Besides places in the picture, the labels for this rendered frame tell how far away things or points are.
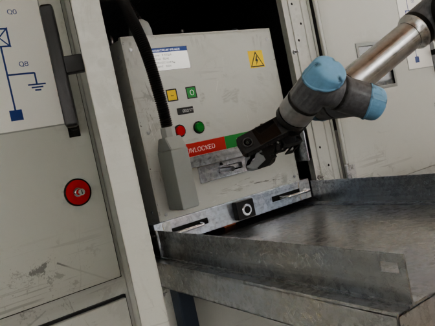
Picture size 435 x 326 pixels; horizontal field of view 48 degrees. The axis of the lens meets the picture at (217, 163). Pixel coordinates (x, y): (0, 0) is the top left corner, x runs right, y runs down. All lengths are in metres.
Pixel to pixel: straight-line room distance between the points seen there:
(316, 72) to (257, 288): 0.42
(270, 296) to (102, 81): 0.46
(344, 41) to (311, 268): 1.02
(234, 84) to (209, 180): 0.29
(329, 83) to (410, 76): 0.94
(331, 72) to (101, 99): 0.56
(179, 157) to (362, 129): 0.71
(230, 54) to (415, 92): 0.76
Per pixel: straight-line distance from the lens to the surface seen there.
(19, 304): 1.09
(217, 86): 1.38
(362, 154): 1.65
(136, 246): 0.55
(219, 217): 1.33
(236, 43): 1.45
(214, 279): 0.97
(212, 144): 1.34
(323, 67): 0.99
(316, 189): 1.53
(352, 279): 0.74
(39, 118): 1.09
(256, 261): 0.89
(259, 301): 0.87
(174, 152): 1.15
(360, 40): 1.73
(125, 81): 1.27
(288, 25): 1.54
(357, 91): 1.05
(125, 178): 0.54
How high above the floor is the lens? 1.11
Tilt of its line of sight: 3 degrees down
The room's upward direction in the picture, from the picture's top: 12 degrees counter-clockwise
